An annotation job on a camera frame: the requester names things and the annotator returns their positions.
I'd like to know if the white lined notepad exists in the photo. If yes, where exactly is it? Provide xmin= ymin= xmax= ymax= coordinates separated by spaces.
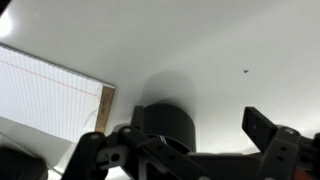
xmin=0 ymin=42 xmax=117 ymax=144

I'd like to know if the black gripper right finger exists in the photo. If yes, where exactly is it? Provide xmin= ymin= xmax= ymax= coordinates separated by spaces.
xmin=241 ymin=106 xmax=320 ymax=180

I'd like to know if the black trash bin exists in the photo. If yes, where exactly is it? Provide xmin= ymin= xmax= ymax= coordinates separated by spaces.
xmin=0 ymin=145 xmax=50 ymax=180

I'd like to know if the black cup with handle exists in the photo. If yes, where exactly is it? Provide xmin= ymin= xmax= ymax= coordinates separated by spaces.
xmin=130 ymin=102 xmax=197 ymax=155

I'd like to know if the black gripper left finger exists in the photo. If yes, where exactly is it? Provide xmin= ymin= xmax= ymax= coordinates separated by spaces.
xmin=60 ymin=114 xmax=214 ymax=180

